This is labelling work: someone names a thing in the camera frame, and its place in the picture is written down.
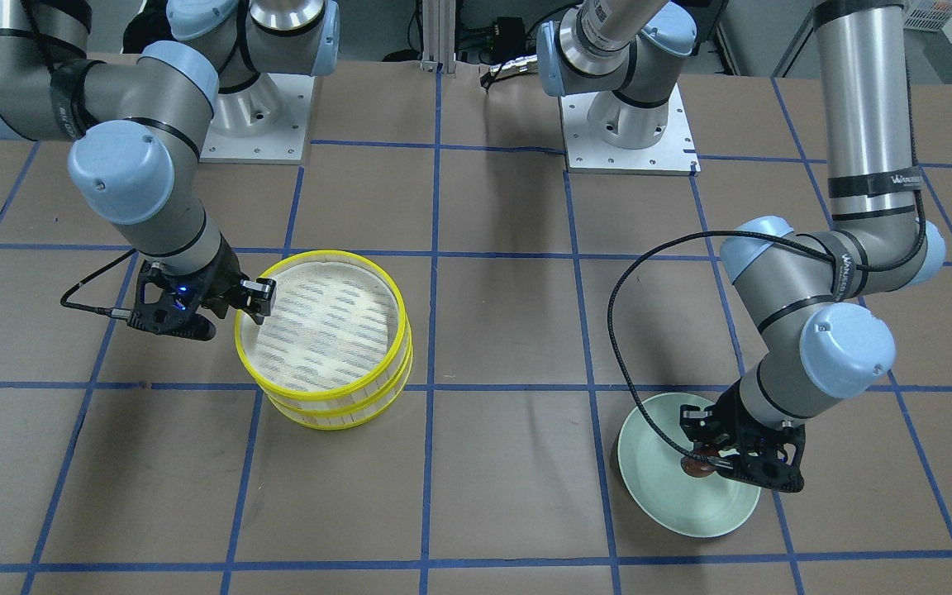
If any yellow steamer basket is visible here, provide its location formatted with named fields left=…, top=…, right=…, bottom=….
left=262, top=346, right=413, bottom=431
left=235, top=250, right=412, bottom=402

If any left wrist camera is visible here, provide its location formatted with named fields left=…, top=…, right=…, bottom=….
left=718, top=423, right=806, bottom=493

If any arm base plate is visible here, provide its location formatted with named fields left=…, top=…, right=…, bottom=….
left=200, top=73, right=318, bottom=164
left=559, top=86, right=702, bottom=176

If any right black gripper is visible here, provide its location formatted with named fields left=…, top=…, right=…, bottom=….
left=129, top=237, right=276, bottom=341

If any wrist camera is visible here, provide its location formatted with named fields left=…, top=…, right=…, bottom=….
left=718, top=423, right=806, bottom=493
left=127, top=260, right=216, bottom=341

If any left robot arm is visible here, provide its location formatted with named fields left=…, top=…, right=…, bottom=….
left=535, top=1, right=945, bottom=493

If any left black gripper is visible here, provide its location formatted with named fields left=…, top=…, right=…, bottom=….
left=679, top=382, right=806, bottom=493

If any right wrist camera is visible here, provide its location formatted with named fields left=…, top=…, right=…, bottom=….
left=127, top=260, right=216, bottom=341

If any light green plate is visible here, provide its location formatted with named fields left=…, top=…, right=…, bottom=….
left=616, top=393, right=762, bottom=538

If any brown bun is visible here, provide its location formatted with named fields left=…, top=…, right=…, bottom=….
left=680, top=457, right=717, bottom=478

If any camera cable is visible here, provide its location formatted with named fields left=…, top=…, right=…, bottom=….
left=60, top=248, right=140, bottom=319
left=607, top=231, right=927, bottom=472

